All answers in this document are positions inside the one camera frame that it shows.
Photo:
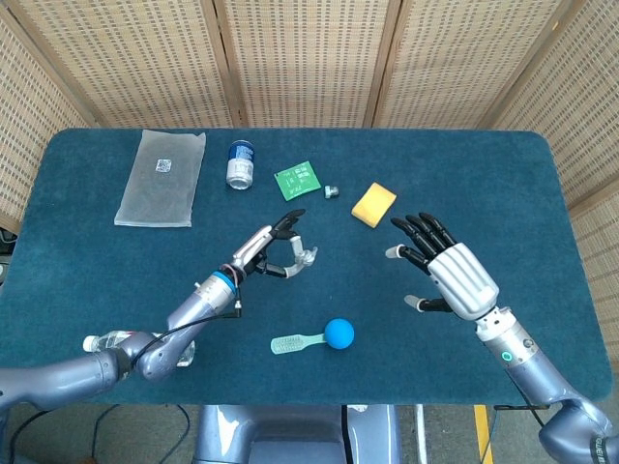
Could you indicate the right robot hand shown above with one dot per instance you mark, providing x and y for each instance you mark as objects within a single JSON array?
[{"x": 459, "y": 280}]

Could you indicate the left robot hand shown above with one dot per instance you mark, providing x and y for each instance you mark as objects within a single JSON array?
[{"x": 256, "y": 244}]

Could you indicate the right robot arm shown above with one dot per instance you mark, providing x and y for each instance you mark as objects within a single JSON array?
[{"x": 522, "y": 357}]

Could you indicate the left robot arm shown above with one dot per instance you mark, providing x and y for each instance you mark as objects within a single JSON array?
[{"x": 203, "y": 302}]

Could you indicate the green sachet packet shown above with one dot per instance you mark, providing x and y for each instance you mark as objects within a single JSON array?
[{"x": 297, "y": 181}]

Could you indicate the silver blue drink can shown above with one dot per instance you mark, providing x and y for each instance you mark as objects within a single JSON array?
[{"x": 240, "y": 166}]

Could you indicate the small metal bolt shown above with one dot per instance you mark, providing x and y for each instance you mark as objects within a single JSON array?
[{"x": 331, "y": 192}]

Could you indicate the mint green brush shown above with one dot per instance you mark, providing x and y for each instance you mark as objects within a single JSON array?
[{"x": 290, "y": 344}]

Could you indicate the clear plastic bag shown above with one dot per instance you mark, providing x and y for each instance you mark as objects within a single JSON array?
[{"x": 159, "y": 193}]

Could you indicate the blue table cloth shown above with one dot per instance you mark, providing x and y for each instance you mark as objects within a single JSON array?
[{"x": 145, "y": 270}]

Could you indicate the yellow sponge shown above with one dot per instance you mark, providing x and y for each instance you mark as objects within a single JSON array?
[{"x": 372, "y": 203}]

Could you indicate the blue ball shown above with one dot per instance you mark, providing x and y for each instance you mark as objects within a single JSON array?
[{"x": 338, "y": 333}]

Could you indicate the white table leg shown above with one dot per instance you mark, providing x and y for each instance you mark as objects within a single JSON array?
[{"x": 421, "y": 435}]

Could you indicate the clear plastic water bottle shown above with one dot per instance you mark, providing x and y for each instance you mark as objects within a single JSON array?
[{"x": 109, "y": 339}]

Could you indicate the woven rattan screen panel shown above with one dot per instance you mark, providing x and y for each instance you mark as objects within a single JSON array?
[
  {"x": 585, "y": 121},
  {"x": 309, "y": 63},
  {"x": 34, "y": 121},
  {"x": 464, "y": 63},
  {"x": 135, "y": 63}
]

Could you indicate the gray blue robot torso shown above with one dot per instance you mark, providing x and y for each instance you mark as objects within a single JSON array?
[{"x": 290, "y": 435}]

